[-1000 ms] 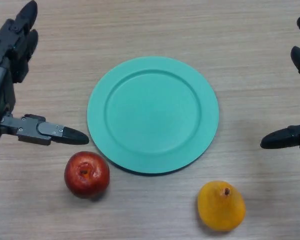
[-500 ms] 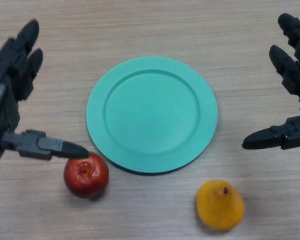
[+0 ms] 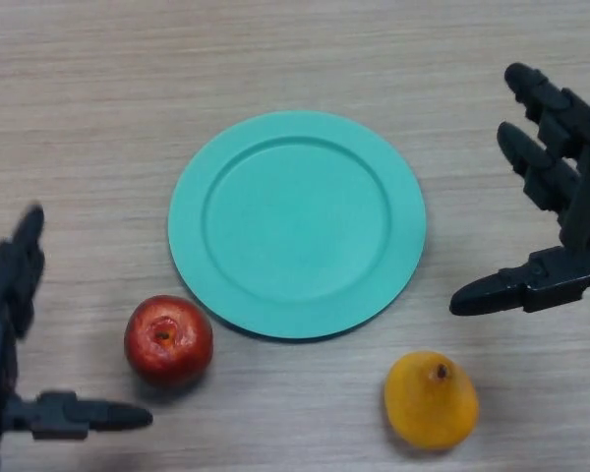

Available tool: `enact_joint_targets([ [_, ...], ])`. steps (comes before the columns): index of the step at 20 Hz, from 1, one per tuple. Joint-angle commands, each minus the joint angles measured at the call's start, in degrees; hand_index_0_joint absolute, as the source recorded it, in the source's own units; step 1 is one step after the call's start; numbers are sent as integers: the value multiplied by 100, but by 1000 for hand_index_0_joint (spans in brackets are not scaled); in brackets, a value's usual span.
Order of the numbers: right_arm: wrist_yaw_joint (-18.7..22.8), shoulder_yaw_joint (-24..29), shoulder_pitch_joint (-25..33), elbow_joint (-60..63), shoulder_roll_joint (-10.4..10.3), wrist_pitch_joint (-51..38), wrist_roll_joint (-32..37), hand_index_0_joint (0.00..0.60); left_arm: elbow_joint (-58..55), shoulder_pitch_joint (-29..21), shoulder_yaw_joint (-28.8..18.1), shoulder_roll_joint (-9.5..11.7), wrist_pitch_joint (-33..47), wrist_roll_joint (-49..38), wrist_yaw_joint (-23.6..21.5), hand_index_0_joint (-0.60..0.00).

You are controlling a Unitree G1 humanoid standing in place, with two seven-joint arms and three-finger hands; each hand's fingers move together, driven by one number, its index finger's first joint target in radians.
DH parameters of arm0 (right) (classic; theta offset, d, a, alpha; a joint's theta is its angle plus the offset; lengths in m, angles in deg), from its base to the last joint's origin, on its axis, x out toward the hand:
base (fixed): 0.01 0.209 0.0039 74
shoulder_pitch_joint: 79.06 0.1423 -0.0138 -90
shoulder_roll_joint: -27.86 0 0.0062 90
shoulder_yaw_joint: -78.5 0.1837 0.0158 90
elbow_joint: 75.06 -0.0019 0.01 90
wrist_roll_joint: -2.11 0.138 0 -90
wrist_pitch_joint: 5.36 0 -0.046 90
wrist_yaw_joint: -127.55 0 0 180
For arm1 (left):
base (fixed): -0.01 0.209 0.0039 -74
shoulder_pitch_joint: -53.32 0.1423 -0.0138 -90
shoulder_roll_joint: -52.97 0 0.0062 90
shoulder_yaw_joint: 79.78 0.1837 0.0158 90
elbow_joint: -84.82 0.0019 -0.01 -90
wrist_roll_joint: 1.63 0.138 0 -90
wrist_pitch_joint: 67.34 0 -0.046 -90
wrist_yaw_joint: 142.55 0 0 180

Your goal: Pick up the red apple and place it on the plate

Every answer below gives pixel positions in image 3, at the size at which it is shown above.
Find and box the green round plate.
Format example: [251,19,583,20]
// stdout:
[167,110,428,343]

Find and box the red apple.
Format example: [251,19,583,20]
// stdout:
[123,294,214,389]

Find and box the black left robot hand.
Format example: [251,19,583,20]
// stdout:
[0,205,154,446]

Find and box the yellow orange pear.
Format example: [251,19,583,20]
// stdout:
[383,350,480,450]

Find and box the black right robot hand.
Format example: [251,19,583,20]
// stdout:
[449,62,590,317]

